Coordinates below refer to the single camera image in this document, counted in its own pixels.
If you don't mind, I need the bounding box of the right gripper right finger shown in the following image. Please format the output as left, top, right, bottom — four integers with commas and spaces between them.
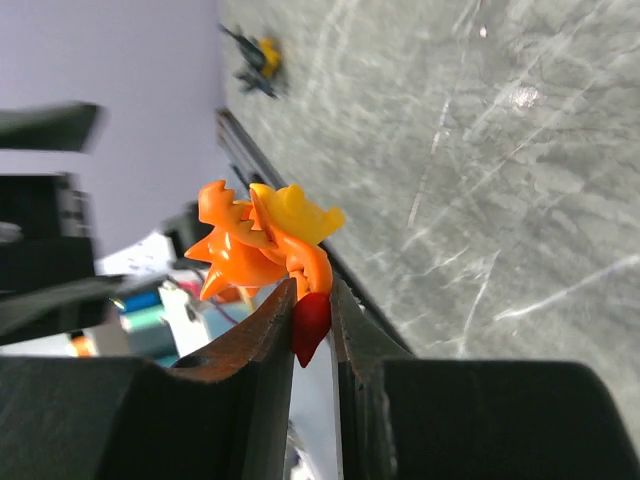
330, 280, 639, 479

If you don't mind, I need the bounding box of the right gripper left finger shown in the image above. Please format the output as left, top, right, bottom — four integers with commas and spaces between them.
1, 280, 296, 479

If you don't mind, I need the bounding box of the orange fox toy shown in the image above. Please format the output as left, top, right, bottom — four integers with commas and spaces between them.
185, 180, 345, 368

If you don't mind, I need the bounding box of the black dragon toy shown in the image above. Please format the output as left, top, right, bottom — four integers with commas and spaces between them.
218, 23, 282, 99

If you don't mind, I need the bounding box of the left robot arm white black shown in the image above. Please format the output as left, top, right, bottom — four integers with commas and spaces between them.
1, 102, 122, 345

